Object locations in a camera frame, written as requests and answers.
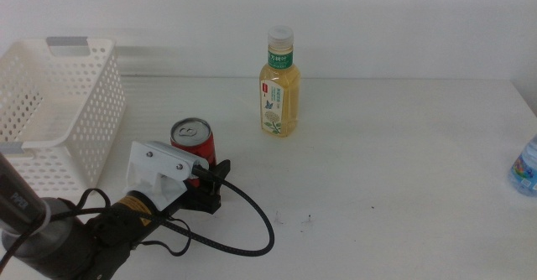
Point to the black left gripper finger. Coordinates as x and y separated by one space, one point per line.
222 169

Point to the red soda can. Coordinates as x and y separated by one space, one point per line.
191 130

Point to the yellow tea bottle green label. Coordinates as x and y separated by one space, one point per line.
285 100

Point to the clear water bottle blue cap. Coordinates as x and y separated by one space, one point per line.
526 171

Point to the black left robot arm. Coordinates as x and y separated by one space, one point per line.
63 246

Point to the white perforated plastic basket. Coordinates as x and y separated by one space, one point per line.
98 116

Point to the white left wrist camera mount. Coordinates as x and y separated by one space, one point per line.
161 162

